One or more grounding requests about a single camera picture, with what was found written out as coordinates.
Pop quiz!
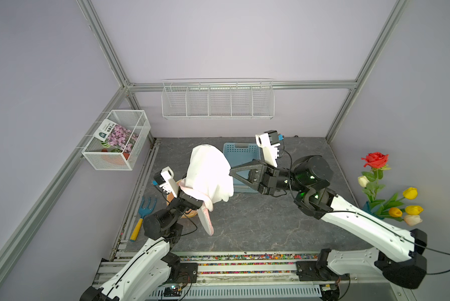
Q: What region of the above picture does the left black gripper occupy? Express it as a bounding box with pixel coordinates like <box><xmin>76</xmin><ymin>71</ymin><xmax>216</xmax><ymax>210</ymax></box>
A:
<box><xmin>165</xmin><ymin>166</ymin><xmax>207</xmax><ymax>226</ymax></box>

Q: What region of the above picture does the white mesh laundry bag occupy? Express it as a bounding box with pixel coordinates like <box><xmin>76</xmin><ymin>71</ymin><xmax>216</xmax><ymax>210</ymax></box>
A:
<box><xmin>180</xmin><ymin>144</ymin><xmax>234</xmax><ymax>211</ymax></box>

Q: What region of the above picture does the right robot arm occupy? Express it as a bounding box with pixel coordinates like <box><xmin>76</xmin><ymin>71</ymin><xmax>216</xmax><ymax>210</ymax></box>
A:
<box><xmin>230</xmin><ymin>156</ymin><xmax>427</xmax><ymax>289</ymax></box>

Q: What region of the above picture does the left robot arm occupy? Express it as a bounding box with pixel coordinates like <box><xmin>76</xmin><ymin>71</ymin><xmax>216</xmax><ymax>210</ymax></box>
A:
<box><xmin>80</xmin><ymin>193</ymin><xmax>202</xmax><ymax>300</ymax></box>

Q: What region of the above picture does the pink trimmed mesh bag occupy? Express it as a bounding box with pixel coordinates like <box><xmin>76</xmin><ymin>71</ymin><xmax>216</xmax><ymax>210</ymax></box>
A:
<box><xmin>197</xmin><ymin>205</ymin><xmax>214</xmax><ymax>236</ymax></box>

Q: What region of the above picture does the light blue plastic basket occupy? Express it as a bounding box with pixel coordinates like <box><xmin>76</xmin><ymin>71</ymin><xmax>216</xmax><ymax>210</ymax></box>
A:
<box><xmin>222</xmin><ymin>142</ymin><xmax>261</xmax><ymax>193</ymax></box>

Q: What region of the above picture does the blue garden fork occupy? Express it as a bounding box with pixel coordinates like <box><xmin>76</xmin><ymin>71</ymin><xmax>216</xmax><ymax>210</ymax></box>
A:
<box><xmin>130</xmin><ymin>196</ymin><xmax>157</xmax><ymax>242</ymax></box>

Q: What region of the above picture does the purple flower pot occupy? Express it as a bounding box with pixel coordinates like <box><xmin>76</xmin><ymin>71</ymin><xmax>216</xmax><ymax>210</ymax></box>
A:
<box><xmin>101</xmin><ymin>124</ymin><xmax>138</xmax><ymax>159</ymax></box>

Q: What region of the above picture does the white tulip bud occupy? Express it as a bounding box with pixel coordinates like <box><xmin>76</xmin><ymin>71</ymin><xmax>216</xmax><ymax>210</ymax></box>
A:
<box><xmin>357</xmin><ymin>176</ymin><xmax>370</xmax><ymax>188</ymax></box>

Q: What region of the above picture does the teal glass vase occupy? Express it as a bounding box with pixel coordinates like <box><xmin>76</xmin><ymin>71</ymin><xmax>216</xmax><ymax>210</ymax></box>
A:
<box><xmin>362</xmin><ymin>201</ymin><xmax>377</xmax><ymax>217</ymax></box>

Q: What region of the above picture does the red artificial rose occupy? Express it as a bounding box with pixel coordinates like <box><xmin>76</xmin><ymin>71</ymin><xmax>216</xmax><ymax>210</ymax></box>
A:
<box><xmin>362</xmin><ymin>152</ymin><xmax>389</xmax><ymax>169</ymax></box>

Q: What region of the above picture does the orange tulip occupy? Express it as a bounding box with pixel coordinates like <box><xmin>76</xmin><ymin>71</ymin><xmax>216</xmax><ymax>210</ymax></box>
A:
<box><xmin>388</xmin><ymin>208</ymin><xmax>403</xmax><ymax>218</ymax></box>

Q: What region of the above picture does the yellow tulip top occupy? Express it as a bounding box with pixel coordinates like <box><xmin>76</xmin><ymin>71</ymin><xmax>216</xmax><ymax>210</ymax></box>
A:
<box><xmin>403</xmin><ymin>187</ymin><xmax>418</xmax><ymax>200</ymax></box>

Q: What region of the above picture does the yellow tulip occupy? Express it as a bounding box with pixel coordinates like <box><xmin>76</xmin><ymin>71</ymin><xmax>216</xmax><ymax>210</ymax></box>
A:
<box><xmin>403</xmin><ymin>187</ymin><xmax>418</xmax><ymax>200</ymax></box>
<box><xmin>405</xmin><ymin>205</ymin><xmax>424</xmax><ymax>216</ymax></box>

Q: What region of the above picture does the yellow tulip middle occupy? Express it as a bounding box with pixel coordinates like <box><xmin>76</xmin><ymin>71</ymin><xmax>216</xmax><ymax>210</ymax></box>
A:
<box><xmin>405</xmin><ymin>205</ymin><xmax>424</xmax><ymax>216</ymax></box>

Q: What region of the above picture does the pink white tulip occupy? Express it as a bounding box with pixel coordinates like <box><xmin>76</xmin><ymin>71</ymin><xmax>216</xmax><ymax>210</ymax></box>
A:
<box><xmin>403</xmin><ymin>214</ymin><xmax>423</xmax><ymax>227</ymax></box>

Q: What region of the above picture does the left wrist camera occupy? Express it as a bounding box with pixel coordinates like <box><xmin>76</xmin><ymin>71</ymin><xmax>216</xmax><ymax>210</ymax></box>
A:
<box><xmin>152</xmin><ymin>166</ymin><xmax>179</xmax><ymax>198</ymax></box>

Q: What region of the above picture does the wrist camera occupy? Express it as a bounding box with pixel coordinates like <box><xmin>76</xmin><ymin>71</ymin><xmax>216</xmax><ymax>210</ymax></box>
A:
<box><xmin>152</xmin><ymin>166</ymin><xmax>179</xmax><ymax>198</ymax></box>
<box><xmin>255</xmin><ymin>130</ymin><xmax>283</xmax><ymax>168</ymax></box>

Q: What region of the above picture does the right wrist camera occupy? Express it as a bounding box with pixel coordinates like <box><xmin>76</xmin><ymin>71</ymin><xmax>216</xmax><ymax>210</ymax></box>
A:
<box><xmin>255</xmin><ymin>130</ymin><xmax>283</xmax><ymax>168</ymax></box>

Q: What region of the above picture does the white wire side basket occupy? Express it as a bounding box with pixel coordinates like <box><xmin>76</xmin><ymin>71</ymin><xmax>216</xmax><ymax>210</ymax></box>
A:
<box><xmin>82</xmin><ymin>110</ymin><xmax>151</xmax><ymax>171</ymax></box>

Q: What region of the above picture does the white wire wall shelf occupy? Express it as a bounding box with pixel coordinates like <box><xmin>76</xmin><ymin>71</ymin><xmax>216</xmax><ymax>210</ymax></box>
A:
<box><xmin>161</xmin><ymin>81</ymin><xmax>275</xmax><ymax>119</ymax></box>

